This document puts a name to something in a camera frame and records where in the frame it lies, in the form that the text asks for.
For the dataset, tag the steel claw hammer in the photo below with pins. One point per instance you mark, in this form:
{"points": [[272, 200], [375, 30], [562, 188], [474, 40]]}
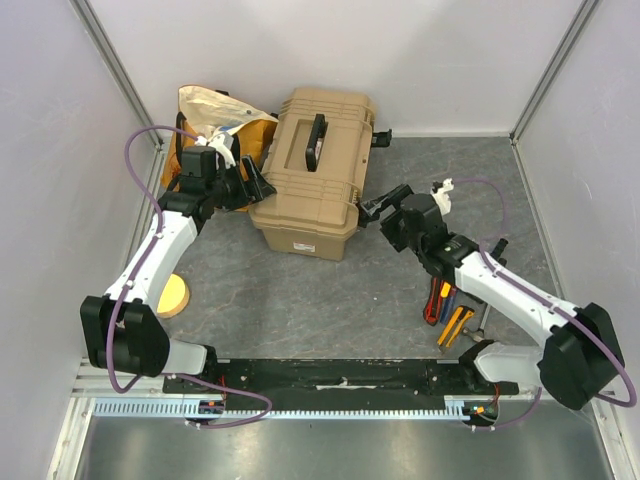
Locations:
{"points": [[478, 335]]}

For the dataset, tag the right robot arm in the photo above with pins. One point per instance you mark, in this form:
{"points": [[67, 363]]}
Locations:
{"points": [[577, 356]]}

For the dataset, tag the yellow handled pliers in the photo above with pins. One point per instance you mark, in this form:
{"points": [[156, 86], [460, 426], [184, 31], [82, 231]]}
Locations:
{"points": [[445, 290]]}

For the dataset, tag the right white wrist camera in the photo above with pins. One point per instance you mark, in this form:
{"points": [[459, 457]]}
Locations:
{"points": [[440, 193]]}

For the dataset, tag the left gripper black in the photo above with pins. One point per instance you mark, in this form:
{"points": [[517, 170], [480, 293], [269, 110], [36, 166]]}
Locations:
{"points": [[260, 188]]}

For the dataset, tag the red black pliers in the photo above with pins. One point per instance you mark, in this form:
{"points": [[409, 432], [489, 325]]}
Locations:
{"points": [[433, 306]]}

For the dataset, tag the aluminium frame rail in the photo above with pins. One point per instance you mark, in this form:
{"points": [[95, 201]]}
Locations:
{"points": [[97, 33]]}

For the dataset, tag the tan plastic toolbox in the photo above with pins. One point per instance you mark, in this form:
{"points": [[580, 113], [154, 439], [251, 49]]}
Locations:
{"points": [[317, 163]]}

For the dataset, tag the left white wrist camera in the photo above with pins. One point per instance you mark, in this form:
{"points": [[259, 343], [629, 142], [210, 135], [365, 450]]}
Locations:
{"points": [[222, 142]]}

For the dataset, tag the blue red screwdriver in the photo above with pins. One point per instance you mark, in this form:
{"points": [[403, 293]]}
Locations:
{"points": [[448, 305]]}

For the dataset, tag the yellow black utility knife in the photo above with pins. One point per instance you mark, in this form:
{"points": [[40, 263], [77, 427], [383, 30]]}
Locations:
{"points": [[454, 326]]}

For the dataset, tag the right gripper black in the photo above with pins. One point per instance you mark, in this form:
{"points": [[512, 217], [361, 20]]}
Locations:
{"points": [[391, 216]]}

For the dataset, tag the round wooden disc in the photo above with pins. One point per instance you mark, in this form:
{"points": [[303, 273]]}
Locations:
{"points": [[174, 297]]}

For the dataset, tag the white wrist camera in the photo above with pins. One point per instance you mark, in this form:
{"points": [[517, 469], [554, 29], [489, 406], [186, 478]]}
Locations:
{"points": [[222, 142], [440, 193]]}

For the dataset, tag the black rubber mallet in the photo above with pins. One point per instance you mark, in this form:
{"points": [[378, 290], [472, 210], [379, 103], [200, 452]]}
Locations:
{"points": [[499, 248]]}

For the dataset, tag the orange paper shopping bag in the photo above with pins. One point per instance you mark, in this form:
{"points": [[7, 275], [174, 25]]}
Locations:
{"points": [[210, 125]]}

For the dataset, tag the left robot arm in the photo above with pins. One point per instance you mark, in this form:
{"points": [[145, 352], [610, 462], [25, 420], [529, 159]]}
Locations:
{"points": [[121, 327]]}

